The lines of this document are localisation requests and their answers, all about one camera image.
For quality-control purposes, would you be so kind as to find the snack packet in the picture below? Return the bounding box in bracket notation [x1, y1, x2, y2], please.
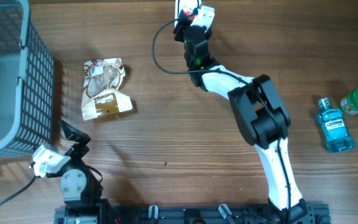
[81, 58, 133, 121]

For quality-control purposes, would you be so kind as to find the blue mouthwash bottle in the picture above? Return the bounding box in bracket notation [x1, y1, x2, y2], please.
[316, 98, 355, 153]

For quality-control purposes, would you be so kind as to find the red white small box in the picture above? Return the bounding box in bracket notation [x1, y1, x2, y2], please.
[178, 9, 196, 22]

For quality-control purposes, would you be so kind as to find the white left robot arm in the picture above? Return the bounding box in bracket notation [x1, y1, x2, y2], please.
[54, 120, 111, 224]

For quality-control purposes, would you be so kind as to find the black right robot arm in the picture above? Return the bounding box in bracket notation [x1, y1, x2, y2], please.
[173, 16, 307, 223]

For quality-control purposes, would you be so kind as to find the white barcode scanner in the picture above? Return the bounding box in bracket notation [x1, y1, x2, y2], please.
[175, 0, 202, 19]

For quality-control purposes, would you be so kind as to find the grey plastic mesh basket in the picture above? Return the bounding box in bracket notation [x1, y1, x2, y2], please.
[0, 0, 55, 158]

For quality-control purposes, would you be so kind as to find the black camera cable right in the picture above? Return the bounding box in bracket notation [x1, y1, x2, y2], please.
[151, 12, 292, 224]

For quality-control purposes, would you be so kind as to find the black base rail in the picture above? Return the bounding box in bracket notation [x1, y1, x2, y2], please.
[53, 202, 332, 224]

